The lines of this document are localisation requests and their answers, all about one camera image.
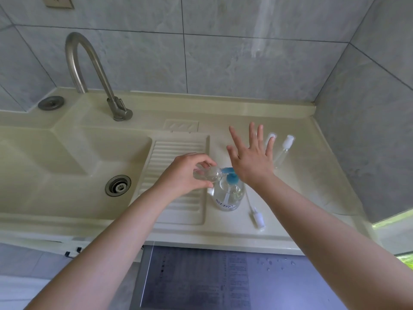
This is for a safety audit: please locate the person's right forearm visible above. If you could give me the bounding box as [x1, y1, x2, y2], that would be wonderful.
[248, 174, 413, 310]

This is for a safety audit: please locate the grey washing machine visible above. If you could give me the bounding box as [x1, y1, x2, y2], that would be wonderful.
[129, 245, 349, 310]

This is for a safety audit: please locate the person's left forearm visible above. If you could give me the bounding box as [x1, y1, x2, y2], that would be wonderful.
[24, 187, 172, 310]

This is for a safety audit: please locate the white cabinet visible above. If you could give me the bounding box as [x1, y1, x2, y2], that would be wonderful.
[0, 230, 142, 265]

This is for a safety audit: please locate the clear hand sanitizer pump bottle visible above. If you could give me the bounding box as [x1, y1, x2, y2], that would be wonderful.
[211, 167, 246, 212]

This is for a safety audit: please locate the steel sink drain strainer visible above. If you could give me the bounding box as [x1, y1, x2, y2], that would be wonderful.
[105, 174, 132, 197]

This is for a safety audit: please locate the white spray cap with tube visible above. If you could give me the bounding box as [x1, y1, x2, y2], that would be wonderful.
[247, 193, 267, 231]

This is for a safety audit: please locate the curved steel faucet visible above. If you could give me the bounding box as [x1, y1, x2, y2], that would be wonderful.
[65, 32, 133, 122]

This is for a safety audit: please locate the cream sink with washboard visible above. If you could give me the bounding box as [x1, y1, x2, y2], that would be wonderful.
[0, 88, 375, 255]

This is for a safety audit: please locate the round steel hole cover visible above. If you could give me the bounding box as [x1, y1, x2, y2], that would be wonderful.
[37, 96, 65, 111]

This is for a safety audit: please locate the person's right hand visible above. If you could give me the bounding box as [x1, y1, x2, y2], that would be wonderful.
[226, 122, 275, 188]

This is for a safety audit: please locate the beige wall socket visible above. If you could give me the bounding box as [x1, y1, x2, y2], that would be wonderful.
[41, 0, 75, 10]

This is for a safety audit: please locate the glass window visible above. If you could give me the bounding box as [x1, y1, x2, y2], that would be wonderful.
[371, 209, 413, 265]

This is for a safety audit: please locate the person's left hand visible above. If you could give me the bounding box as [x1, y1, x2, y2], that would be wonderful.
[154, 152, 217, 198]

